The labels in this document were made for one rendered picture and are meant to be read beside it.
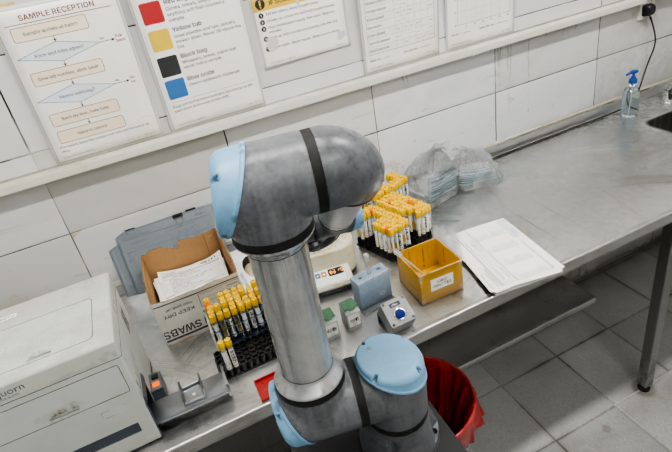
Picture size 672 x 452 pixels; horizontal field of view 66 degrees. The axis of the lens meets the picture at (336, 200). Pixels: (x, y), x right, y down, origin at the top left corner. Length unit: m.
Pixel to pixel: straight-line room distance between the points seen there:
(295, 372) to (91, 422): 0.55
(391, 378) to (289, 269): 0.27
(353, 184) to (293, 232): 0.10
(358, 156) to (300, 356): 0.32
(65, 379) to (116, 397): 0.11
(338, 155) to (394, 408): 0.46
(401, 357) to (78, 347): 0.63
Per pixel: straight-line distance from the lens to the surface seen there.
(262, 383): 1.32
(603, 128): 2.43
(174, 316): 1.48
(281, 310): 0.75
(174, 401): 1.32
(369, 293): 1.40
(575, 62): 2.37
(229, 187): 0.63
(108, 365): 1.16
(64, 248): 1.74
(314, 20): 1.67
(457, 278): 1.44
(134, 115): 1.59
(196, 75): 1.58
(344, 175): 0.64
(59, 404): 1.21
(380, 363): 0.89
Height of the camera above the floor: 1.82
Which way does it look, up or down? 29 degrees down
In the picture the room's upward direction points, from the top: 11 degrees counter-clockwise
